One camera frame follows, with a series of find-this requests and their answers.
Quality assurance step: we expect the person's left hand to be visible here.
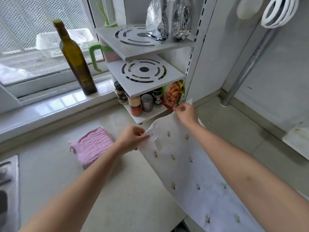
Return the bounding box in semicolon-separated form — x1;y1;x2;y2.
115;125;151;155

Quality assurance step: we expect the person's right hand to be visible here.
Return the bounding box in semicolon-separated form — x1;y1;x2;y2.
173;103;199;127

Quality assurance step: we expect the pink muslin cloth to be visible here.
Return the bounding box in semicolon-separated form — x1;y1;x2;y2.
70;127;114;170

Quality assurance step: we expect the white banana print cloth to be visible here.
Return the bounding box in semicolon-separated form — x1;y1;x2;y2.
137;98;266;232

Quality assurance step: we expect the person's right forearm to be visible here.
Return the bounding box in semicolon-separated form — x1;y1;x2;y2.
191;123;309;232

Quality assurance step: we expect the person's left forearm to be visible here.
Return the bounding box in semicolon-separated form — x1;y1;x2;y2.
19;145;124;232

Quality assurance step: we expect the red and green snack packet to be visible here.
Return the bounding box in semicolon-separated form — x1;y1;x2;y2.
162;79;186;111

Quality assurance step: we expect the tan and red spice jar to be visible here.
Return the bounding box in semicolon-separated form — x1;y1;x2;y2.
127;95;142;117

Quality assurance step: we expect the steel shaker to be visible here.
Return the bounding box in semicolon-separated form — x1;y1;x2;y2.
141;94;154;113

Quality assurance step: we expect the white tiered shelf rack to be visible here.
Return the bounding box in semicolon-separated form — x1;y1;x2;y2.
95;0;220;125

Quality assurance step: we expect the grey metal pipe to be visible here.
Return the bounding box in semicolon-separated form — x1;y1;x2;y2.
221;26;278;107

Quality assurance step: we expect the dark green glass bottle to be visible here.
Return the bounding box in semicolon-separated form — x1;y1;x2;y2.
52;19;98;96

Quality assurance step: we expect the white drip tray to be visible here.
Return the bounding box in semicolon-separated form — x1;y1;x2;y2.
282;123;309;161

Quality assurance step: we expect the white plastic spoon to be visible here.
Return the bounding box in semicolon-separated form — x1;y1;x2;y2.
236;0;265;20

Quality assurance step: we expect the white plastic basket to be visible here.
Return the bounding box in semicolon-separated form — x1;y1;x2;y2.
35;28;95;58

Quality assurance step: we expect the stainless steel sink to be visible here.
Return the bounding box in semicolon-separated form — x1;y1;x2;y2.
0;155;20;232

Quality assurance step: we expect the white slotted utensil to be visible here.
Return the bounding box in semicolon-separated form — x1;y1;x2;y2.
261;0;300;29

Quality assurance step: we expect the pink jug with green handle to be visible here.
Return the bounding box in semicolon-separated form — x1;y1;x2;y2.
89;3;121;72

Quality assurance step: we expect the white window frame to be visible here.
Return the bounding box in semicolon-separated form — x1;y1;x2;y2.
0;0;116;114

